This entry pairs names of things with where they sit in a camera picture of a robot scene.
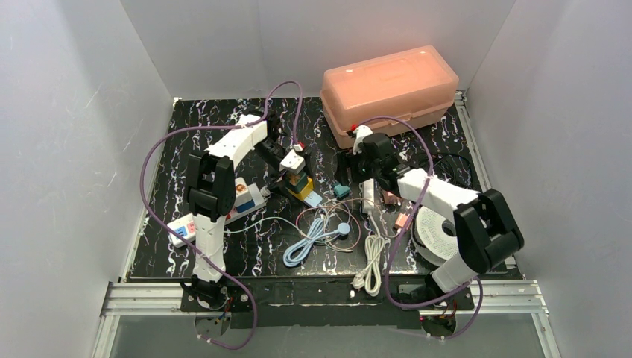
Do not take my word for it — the pink power adapter plug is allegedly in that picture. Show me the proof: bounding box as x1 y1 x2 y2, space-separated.
382 190 401 205

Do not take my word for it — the teal small adapter plug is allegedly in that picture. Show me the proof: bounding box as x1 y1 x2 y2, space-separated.
333 183 351 200

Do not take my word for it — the light blue socket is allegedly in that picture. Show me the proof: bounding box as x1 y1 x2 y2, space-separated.
303 191 323 208

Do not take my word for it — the pink translucent storage box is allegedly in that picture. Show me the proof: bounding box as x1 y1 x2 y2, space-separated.
320 45 459 149

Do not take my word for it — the light blue cable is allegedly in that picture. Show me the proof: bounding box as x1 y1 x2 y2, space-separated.
282 215 350 269

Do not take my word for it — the long white power strip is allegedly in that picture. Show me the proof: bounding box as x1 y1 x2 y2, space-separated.
166 183 268 248

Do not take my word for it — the white power cord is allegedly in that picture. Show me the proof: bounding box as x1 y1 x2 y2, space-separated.
351 212 388 298

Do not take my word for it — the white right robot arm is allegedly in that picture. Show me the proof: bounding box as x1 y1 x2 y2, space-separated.
347 125 525 296

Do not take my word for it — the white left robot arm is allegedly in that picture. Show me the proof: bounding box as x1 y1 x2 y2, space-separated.
184 112 314 283

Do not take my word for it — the blue power adapter plug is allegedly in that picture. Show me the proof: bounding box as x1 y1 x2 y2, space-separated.
235 200 256 213

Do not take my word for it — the small pink usb plug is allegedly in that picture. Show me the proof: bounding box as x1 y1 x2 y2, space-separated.
393 213 410 231

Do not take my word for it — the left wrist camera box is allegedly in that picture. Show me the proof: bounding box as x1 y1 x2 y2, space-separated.
279 149 306 175

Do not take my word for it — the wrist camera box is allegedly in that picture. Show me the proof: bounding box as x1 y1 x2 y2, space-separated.
352 125 373 155
279 149 306 175

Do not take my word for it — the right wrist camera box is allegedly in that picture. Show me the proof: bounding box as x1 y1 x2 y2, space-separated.
352 125 373 155

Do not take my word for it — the thin pink charging cable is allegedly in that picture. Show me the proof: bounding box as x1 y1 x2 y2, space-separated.
296 197 396 253

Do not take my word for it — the black coiled usb cable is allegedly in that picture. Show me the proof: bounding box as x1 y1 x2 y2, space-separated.
424 151 479 191

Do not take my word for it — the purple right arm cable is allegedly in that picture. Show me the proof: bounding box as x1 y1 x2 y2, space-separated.
347 116 484 341

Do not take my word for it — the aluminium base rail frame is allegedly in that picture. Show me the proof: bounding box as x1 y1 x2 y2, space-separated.
92 276 560 357

